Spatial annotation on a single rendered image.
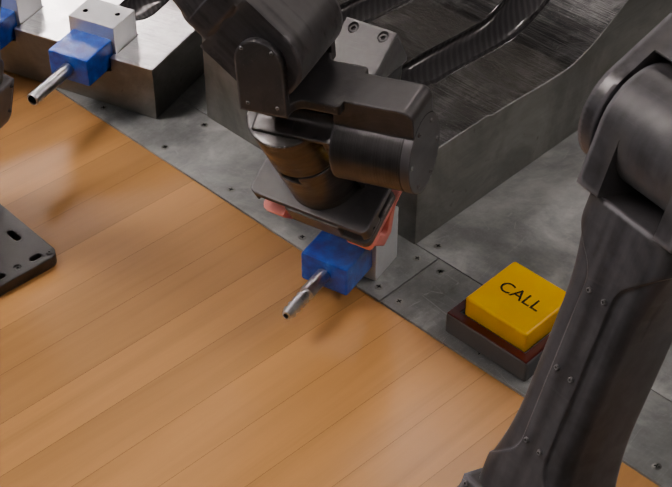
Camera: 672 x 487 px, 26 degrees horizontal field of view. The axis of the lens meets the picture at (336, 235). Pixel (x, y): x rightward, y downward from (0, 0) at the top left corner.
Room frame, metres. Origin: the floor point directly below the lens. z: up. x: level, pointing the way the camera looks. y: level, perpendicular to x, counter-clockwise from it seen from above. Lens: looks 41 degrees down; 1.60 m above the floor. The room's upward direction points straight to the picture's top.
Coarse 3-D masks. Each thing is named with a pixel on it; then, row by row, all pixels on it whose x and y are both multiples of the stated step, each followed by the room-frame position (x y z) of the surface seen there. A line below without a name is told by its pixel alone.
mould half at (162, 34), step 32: (64, 0) 1.21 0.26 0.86; (32, 32) 1.16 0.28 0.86; (64, 32) 1.16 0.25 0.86; (160, 32) 1.16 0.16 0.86; (192, 32) 1.16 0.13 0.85; (32, 64) 1.16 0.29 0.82; (128, 64) 1.10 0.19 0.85; (160, 64) 1.11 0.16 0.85; (192, 64) 1.15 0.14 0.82; (96, 96) 1.12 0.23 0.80; (128, 96) 1.11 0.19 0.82; (160, 96) 1.10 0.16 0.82
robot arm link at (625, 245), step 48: (624, 96) 0.58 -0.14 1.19; (624, 144) 0.56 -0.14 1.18; (624, 192) 0.57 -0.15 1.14; (624, 240) 0.54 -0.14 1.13; (576, 288) 0.55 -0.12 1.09; (624, 288) 0.53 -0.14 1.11; (576, 336) 0.53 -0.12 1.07; (624, 336) 0.52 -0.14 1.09; (576, 384) 0.52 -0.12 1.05; (624, 384) 0.52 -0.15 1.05; (528, 432) 0.53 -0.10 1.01; (576, 432) 0.51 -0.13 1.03; (624, 432) 0.52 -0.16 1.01; (480, 480) 0.53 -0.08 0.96; (528, 480) 0.51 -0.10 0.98; (576, 480) 0.50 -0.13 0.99
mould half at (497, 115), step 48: (432, 0) 1.17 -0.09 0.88; (480, 0) 1.16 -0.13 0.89; (576, 0) 1.13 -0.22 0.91; (624, 0) 1.11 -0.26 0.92; (528, 48) 1.09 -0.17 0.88; (576, 48) 1.08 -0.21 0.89; (624, 48) 1.12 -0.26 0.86; (480, 96) 1.01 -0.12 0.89; (528, 96) 1.02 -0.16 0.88; (576, 96) 1.07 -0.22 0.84; (480, 144) 0.97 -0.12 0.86; (528, 144) 1.02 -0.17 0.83; (432, 192) 0.93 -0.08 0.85; (480, 192) 0.98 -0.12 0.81
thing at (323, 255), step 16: (320, 240) 0.88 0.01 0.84; (336, 240) 0.88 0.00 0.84; (304, 256) 0.86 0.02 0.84; (320, 256) 0.86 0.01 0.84; (336, 256) 0.86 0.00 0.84; (352, 256) 0.86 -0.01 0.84; (368, 256) 0.87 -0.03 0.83; (384, 256) 0.88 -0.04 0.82; (304, 272) 0.86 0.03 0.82; (320, 272) 0.85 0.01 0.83; (336, 272) 0.84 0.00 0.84; (352, 272) 0.85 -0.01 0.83; (368, 272) 0.87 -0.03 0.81; (304, 288) 0.83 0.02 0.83; (320, 288) 0.83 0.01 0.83; (336, 288) 0.84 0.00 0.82; (352, 288) 0.85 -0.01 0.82; (288, 304) 0.81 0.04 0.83; (304, 304) 0.82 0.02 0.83
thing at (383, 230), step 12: (396, 192) 0.85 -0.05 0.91; (384, 204) 0.84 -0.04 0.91; (300, 216) 0.84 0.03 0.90; (384, 216) 0.83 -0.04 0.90; (324, 228) 0.83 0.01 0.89; (336, 228) 0.82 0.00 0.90; (384, 228) 0.88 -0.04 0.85; (348, 240) 0.82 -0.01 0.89; (360, 240) 0.82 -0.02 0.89; (372, 240) 0.82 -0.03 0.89; (384, 240) 0.87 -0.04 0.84
